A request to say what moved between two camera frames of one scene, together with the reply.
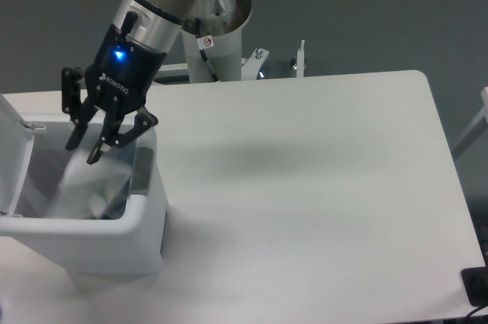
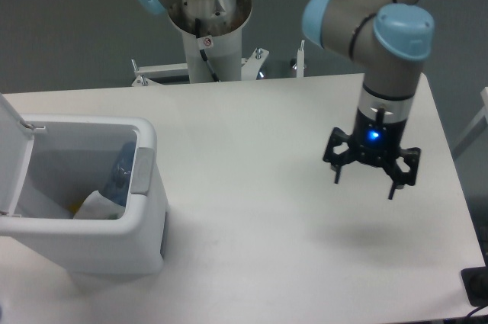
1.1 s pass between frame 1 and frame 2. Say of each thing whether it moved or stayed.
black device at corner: stayed
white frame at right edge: stayed
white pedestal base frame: stayed
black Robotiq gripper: moved
